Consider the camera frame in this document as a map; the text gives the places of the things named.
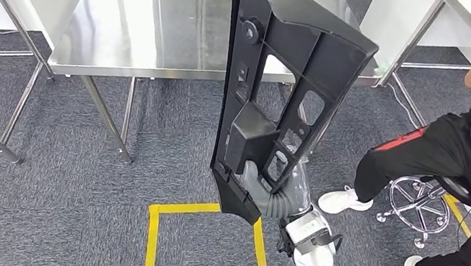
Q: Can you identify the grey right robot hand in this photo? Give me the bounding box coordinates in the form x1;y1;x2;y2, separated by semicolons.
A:
237;152;318;218

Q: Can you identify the black plastic plate bracket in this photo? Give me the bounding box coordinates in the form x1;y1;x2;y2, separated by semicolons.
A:
201;0;386;239

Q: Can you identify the stainless steel workbench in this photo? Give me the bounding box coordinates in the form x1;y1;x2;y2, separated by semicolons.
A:
36;0;393;196

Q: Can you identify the person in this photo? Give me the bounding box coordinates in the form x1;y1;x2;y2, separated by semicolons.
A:
309;0;471;266

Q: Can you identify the chrome swivel stool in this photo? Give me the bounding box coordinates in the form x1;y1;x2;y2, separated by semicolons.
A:
372;168;471;256

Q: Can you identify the pale green small object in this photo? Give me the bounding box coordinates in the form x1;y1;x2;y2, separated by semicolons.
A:
374;59;393;78

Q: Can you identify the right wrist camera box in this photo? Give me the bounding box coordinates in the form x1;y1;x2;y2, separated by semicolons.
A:
281;207;336;259

